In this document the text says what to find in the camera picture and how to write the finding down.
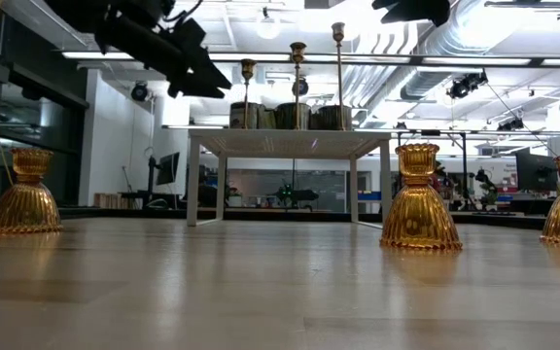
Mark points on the silver ventilation duct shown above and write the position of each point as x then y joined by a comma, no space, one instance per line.
396,48

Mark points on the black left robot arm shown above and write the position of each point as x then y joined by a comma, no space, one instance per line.
115,7

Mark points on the blue box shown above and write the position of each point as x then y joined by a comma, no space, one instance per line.
370,196

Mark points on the background robot with green light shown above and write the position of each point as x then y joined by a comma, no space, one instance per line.
293,195

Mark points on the black track light cluster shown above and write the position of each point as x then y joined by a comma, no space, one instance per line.
511,125
465,86

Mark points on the long ceiling light strip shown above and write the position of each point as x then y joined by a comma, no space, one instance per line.
406,59

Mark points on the silver mercury glass votive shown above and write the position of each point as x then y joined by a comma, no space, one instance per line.
327,117
238,116
285,116

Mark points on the black pole stand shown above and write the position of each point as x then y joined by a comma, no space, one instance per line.
430,132

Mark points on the medium gold candlestick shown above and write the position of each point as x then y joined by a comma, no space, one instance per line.
298,51

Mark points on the tall gold candlestick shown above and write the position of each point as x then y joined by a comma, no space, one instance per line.
338,31

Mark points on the wooden crates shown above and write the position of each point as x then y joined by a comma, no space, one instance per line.
109,200

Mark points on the globe ceiling lamp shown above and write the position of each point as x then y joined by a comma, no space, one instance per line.
268,26

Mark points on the black round ceiling spotlight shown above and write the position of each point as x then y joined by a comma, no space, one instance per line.
139,92

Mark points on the white perforated shelf riser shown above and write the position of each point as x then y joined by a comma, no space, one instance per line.
285,143

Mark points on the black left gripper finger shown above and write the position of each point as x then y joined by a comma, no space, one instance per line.
195,88
207,65

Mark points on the short gold candlestick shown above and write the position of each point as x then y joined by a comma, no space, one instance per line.
247,68

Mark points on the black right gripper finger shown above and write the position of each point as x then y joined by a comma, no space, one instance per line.
421,10

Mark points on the black aluminium table frame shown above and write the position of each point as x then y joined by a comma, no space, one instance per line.
285,214

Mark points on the black computer monitor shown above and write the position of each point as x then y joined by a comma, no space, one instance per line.
168,167
535,172

